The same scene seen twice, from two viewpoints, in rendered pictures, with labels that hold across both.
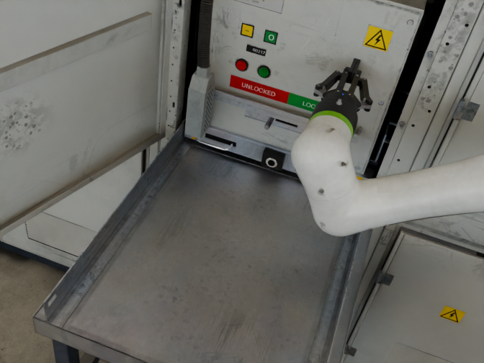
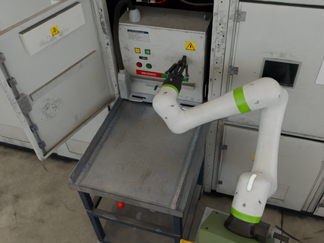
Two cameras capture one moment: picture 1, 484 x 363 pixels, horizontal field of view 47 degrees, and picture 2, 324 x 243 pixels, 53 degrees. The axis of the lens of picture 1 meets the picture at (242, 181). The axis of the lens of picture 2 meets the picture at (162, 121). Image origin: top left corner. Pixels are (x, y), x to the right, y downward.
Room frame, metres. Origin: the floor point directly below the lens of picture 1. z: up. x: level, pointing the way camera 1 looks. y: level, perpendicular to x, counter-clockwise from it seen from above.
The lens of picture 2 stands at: (-0.28, -0.28, 2.22)
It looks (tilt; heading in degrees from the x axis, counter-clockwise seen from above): 45 degrees down; 8
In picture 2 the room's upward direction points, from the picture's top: 4 degrees counter-clockwise
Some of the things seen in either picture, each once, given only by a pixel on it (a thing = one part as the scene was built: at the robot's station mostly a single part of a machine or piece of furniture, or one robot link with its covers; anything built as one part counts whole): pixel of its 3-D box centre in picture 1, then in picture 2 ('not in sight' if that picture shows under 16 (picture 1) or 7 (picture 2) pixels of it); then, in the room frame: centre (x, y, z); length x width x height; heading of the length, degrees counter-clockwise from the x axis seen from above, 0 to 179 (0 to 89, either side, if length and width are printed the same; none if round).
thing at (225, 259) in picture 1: (229, 260); (145, 149); (0.89, -0.01, 0.82); 0.68 x 0.62 x 0.06; 168
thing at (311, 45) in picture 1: (292, 77); (161, 66); (1.23, -0.08, 1.15); 0.48 x 0.01 x 0.48; 78
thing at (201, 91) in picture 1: (200, 102); (125, 83); (1.21, 0.14, 1.04); 0.08 x 0.05 x 0.17; 168
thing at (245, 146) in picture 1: (276, 152); (164, 98); (1.25, -0.08, 0.89); 0.54 x 0.05 x 0.06; 78
